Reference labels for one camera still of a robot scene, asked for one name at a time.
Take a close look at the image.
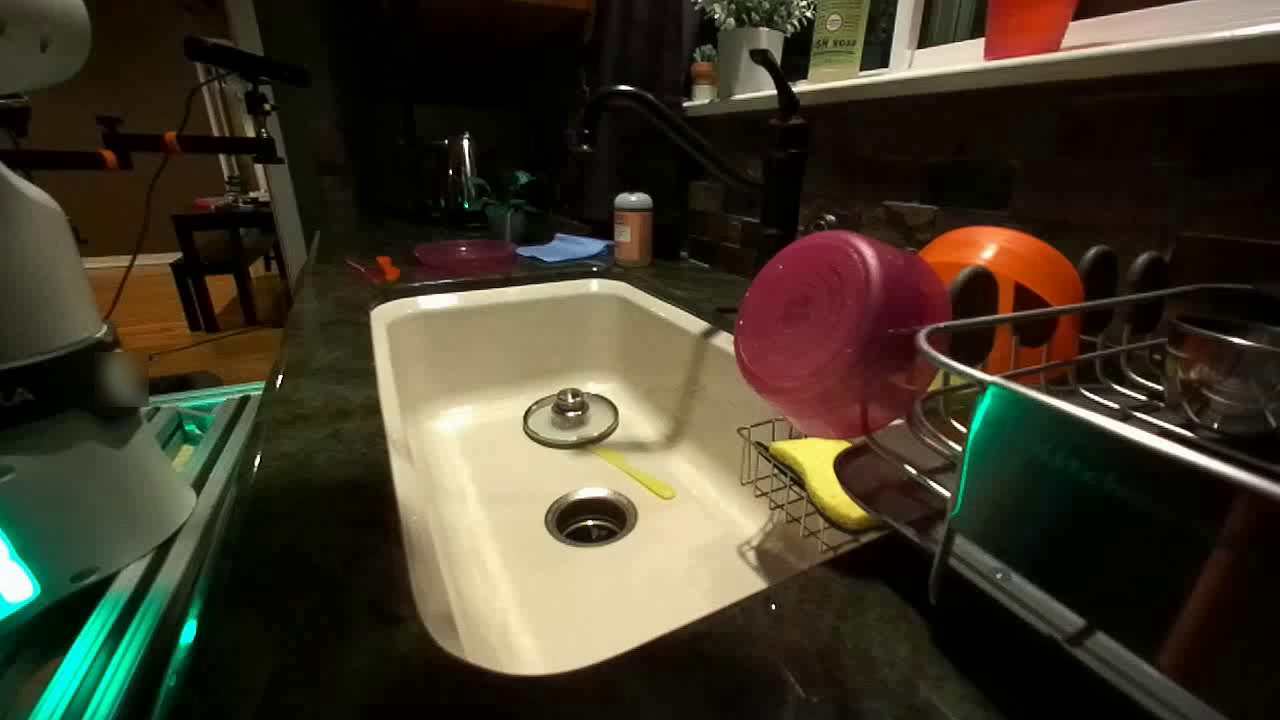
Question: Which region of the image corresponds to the purple plastic bowl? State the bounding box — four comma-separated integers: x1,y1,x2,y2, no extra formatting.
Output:
732,227,955,441

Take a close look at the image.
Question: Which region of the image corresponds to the orange plastic bowl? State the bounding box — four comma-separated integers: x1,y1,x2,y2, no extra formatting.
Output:
916,223,1088,379

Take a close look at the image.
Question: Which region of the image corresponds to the glass lid with knob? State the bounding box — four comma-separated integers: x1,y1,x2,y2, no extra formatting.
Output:
520,385,625,454

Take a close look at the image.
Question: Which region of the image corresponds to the yellow plastic utensil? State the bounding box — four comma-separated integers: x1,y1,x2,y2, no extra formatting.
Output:
591,446,680,503

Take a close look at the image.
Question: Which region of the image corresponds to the soap bottle with orange label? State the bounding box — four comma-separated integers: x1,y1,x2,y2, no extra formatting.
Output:
606,189,658,268

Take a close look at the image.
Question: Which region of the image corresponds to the blue cloth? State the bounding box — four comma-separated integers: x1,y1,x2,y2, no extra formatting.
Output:
512,227,617,268

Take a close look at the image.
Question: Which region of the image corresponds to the metal sink drain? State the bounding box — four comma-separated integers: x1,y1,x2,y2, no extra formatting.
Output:
538,483,643,552

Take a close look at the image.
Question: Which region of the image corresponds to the pink plastic plate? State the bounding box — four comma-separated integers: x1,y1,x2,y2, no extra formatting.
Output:
408,236,520,279

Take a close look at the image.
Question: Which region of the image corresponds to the yellow sponge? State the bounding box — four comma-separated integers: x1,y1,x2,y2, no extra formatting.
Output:
766,437,885,535

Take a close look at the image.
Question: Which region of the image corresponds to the glass vase with greenery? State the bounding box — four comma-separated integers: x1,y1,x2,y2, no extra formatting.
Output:
436,129,535,244

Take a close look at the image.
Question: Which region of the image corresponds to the black kitchen faucet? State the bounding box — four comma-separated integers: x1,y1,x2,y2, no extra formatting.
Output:
573,48,815,274

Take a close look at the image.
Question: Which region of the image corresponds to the white kitchen sink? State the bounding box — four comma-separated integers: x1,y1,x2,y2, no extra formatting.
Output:
367,274,892,679

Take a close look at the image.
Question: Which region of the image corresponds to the small orange object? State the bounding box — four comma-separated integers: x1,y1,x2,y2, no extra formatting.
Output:
349,253,405,294

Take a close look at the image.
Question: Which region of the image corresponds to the plant in white pot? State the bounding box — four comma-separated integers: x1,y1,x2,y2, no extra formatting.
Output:
696,0,815,105

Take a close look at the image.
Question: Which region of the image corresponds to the dark wooden stool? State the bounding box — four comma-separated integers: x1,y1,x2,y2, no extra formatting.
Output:
166,195,290,337

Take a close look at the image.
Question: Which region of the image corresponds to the black tripod stand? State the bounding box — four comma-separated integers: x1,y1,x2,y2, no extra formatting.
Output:
0,31,313,177

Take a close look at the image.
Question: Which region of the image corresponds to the orange cup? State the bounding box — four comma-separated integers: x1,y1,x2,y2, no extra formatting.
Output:
978,0,1078,66

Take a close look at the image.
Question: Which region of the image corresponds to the wire sponge caddy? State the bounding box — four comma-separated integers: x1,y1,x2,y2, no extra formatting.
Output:
736,415,892,568

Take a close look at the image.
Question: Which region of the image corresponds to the metal wire dish rack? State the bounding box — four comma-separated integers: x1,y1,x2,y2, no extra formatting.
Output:
865,236,1280,720

